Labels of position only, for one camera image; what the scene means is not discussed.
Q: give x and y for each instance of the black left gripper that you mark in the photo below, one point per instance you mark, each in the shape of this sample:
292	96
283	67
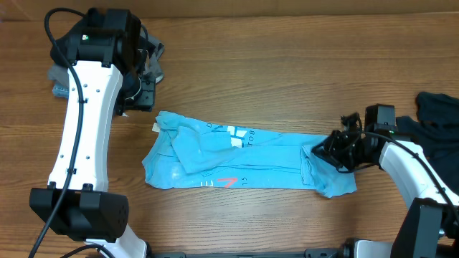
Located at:
147	100

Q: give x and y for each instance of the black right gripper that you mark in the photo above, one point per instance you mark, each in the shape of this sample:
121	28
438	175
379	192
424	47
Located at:
331	152

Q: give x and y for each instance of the light blue t-shirt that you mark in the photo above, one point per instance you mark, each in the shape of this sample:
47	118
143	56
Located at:
191	153

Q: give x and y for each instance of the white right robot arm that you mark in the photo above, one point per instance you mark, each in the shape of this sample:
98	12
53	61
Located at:
430	227

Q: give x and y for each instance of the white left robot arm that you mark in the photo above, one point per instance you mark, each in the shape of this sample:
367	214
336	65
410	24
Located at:
105	55

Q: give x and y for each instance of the folded blue jeans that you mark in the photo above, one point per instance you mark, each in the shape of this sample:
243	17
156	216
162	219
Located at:
59	90

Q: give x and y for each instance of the folded grey garment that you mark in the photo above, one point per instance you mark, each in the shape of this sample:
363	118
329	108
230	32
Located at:
59	76

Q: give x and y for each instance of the folded black shirt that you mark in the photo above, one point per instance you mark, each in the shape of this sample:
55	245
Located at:
60	51

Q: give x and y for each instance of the dark navy garment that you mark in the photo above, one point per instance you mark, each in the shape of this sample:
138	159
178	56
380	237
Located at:
436	130

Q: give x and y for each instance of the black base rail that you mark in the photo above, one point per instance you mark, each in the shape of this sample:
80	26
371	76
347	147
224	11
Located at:
308	253

